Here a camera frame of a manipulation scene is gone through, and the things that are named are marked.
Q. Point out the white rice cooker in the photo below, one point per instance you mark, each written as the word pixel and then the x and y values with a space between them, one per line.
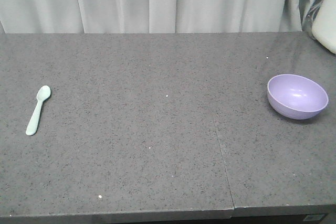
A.
pixel 323 27

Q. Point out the purple plastic bowl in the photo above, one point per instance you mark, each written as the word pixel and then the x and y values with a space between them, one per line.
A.
pixel 296 97

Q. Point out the white grey curtain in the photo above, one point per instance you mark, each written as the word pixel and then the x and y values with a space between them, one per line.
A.
pixel 154 16

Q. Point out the mint green plastic spoon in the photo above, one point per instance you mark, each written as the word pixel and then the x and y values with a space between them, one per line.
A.
pixel 42 95

